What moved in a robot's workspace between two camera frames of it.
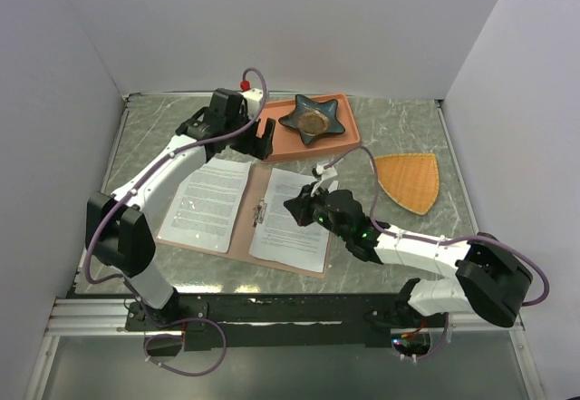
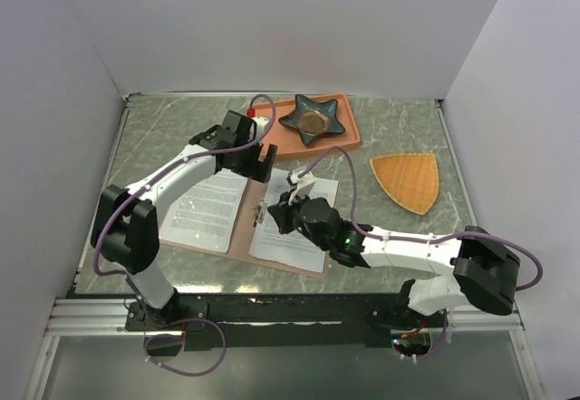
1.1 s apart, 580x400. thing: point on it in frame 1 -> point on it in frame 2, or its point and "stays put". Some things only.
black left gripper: (260, 147) -> (257, 170)
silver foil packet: (259, 212) stays put
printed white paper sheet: (205, 209) stays put
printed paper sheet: (278, 237) stays put
